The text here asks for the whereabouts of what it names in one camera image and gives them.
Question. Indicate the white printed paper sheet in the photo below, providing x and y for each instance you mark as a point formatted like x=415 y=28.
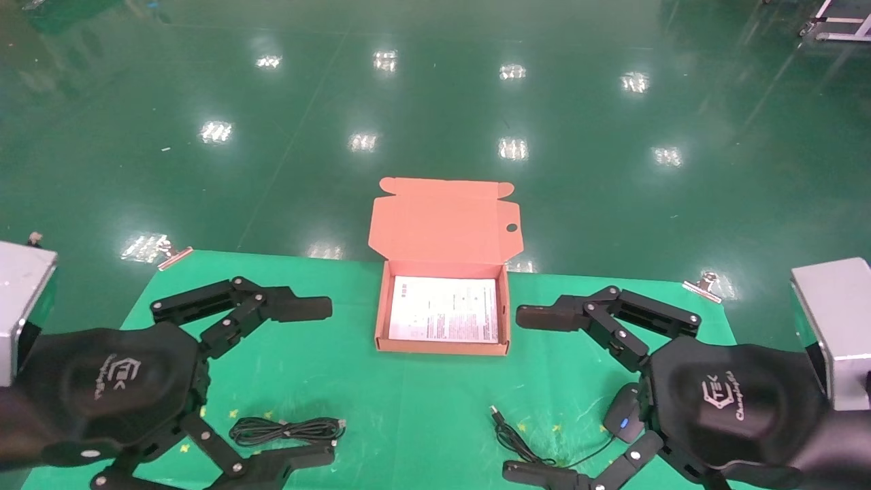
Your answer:
x=442 y=309

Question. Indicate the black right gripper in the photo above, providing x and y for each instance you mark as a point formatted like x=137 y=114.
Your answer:
x=735 y=408

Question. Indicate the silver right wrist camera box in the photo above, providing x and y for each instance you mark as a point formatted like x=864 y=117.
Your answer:
x=840 y=327

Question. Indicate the open brown cardboard box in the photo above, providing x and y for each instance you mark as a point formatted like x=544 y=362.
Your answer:
x=442 y=224

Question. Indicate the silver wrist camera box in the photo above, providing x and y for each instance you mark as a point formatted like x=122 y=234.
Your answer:
x=840 y=327
x=20 y=292

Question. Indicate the white metal cart frame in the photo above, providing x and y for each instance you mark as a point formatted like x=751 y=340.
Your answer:
x=840 y=24

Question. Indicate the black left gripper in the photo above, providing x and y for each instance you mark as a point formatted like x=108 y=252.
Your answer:
x=102 y=388

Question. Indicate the metal cloth clip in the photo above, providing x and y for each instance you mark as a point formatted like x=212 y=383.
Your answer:
x=174 y=257
x=704 y=286

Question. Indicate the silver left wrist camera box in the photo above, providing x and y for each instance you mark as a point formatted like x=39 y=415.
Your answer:
x=20 y=292

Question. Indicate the green table cloth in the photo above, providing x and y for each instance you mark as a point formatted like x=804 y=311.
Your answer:
x=408 y=395

